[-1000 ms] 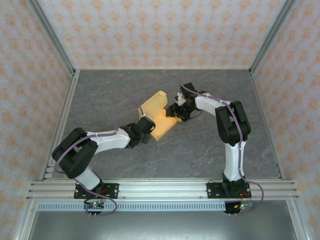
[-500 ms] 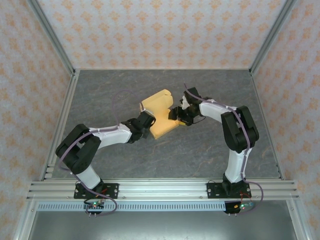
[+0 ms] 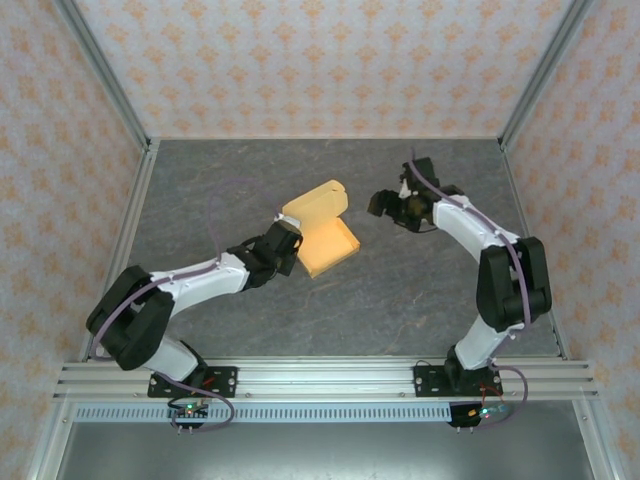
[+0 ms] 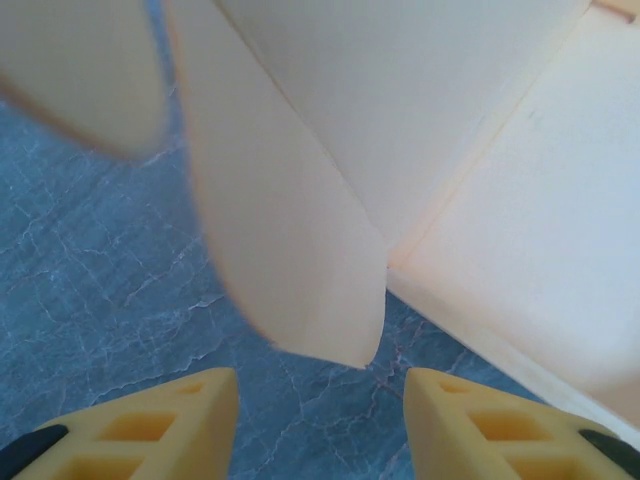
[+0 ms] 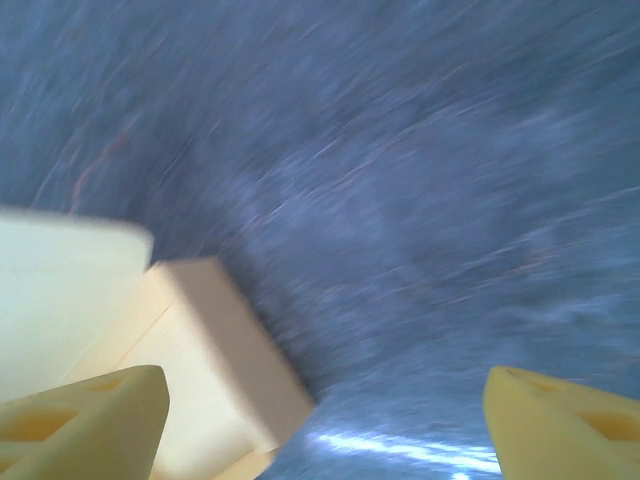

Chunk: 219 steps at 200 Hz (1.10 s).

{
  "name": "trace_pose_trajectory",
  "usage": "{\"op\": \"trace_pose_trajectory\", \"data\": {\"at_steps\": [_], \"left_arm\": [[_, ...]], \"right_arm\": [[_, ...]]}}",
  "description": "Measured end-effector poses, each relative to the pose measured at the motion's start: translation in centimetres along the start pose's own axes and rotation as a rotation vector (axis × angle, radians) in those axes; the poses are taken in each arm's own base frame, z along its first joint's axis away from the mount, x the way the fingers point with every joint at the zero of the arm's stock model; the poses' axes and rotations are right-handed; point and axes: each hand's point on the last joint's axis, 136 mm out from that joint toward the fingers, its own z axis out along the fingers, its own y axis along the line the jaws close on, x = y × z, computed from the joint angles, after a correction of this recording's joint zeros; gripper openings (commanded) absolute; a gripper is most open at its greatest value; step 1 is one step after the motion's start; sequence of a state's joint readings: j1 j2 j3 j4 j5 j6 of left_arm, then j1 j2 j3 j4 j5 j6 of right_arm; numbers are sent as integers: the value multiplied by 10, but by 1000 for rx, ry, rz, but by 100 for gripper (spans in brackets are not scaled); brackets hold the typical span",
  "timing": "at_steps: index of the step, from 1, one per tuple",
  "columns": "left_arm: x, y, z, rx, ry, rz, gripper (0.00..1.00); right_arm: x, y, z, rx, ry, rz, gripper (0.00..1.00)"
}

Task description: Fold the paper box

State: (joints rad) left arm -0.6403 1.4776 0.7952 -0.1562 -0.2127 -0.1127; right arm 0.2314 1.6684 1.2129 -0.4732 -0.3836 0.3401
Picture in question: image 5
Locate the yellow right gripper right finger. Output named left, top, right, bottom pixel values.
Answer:
left=484, top=364, right=640, bottom=480

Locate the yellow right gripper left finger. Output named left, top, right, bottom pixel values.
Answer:
left=0, top=364, right=171, bottom=480

